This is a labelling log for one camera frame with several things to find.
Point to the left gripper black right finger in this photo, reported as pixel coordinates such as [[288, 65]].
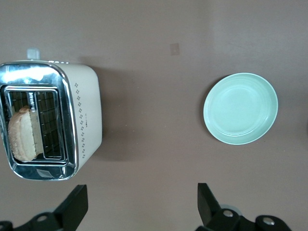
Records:
[[211, 216]]

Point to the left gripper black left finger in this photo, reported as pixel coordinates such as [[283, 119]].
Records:
[[62, 216]]

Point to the toasted bread slice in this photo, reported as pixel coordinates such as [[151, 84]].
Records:
[[21, 134]]

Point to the light green round plate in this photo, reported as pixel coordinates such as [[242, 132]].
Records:
[[240, 108]]

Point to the cream and chrome toaster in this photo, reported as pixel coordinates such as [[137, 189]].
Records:
[[84, 108]]

